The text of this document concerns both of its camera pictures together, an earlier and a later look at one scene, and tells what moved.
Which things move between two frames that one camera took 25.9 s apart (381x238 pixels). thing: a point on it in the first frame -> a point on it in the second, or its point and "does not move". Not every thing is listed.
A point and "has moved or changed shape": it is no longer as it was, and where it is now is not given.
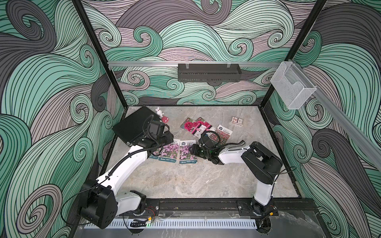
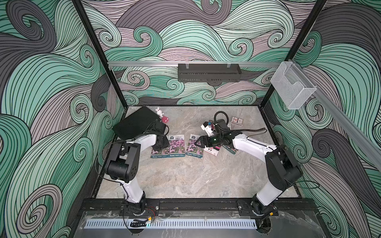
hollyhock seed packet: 187,124 has moved or changed shape
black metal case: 132,128 does not move
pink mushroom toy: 164,119 does not move
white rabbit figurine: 159,112 does not move
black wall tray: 209,72 does not move
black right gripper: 195,149 -> 203,139
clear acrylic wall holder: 291,86 does not move
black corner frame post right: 297,45 does not move
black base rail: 288,207 does not move
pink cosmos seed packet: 185,156 has moved or changed shape
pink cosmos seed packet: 170,151 has moved or changed shape
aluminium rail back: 175,64 does not move
